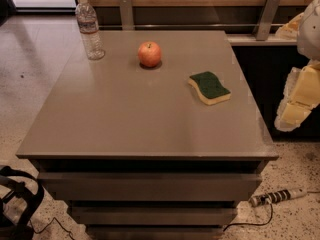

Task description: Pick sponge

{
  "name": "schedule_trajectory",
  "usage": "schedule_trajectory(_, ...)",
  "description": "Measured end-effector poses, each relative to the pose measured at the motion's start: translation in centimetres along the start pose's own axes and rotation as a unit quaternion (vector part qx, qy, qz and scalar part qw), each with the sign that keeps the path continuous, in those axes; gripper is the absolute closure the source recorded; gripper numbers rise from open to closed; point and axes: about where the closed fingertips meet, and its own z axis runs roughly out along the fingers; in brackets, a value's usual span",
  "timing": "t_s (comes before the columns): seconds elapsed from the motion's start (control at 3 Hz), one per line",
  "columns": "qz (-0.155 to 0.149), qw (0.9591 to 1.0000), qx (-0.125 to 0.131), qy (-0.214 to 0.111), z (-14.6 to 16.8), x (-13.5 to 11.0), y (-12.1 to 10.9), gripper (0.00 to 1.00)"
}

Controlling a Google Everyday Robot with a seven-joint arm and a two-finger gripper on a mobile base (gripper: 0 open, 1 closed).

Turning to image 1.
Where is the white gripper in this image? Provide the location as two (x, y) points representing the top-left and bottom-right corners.
(274, 0), (320, 132)

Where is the green and yellow sponge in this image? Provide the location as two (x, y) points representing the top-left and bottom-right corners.
(188, 71), (231, 105)

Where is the white power strip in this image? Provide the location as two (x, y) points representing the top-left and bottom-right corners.
(249, 188), (307, 207)

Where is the red apple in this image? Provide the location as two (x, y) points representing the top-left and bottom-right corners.
(138, 41), (162, 68)

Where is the grey drawer cabinet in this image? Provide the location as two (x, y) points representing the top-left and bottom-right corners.
(18, 31), (276, 240)

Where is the clear plastic water bottle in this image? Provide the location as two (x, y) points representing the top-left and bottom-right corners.
(75, 0), (105, 60)

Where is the right metal bracket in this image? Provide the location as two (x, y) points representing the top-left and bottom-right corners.
(255, 0), (281, 41)

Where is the metal bracket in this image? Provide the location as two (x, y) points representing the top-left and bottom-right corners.
(119, 0), (135, 30)
(255, 0), (281, 41)

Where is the black power cable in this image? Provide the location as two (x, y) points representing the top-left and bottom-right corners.
(222, 197), (275, 233)

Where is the left metal bracket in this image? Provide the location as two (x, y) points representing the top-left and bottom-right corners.
(119, 0), (135, 30)

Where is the thin black floor cable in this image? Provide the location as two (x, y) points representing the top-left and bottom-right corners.
(29, 216), (76, 240)

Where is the black bag with straps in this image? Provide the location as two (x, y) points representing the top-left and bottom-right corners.
(0, 165), (44, 240)

